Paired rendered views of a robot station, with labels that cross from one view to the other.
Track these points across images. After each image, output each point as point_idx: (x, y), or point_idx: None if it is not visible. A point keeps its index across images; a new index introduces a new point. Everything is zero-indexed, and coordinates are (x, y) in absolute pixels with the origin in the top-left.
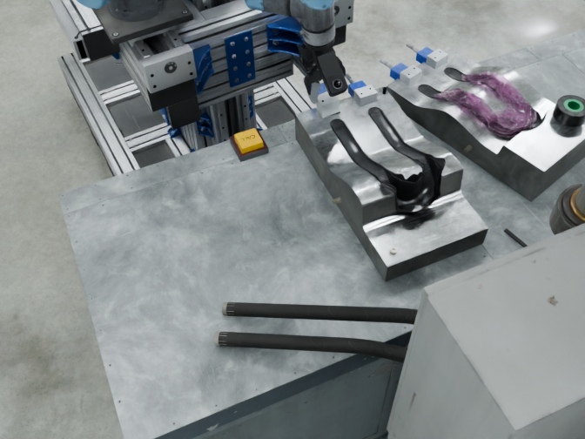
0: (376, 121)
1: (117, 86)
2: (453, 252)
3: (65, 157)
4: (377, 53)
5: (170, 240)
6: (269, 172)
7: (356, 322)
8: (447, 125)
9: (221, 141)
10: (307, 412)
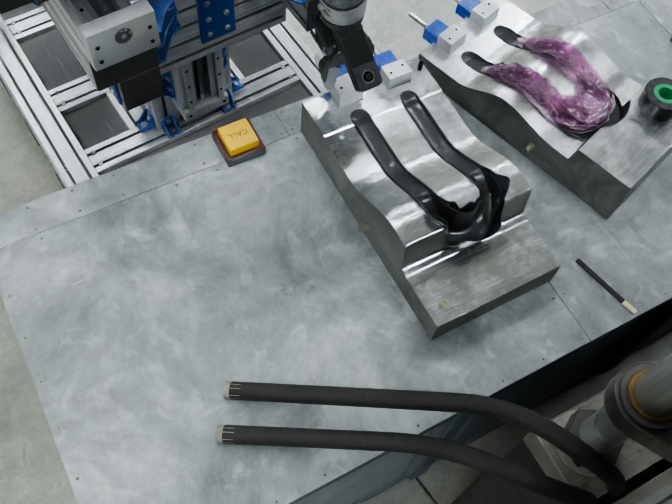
0: (411, 112)
1: (31, 12)
2: (515, 296)
3: None
4: None
5: (142, 290)
6: (269, 182)
7: None
8: (501, 115)
9: (186, 103)
10: (329, 489)
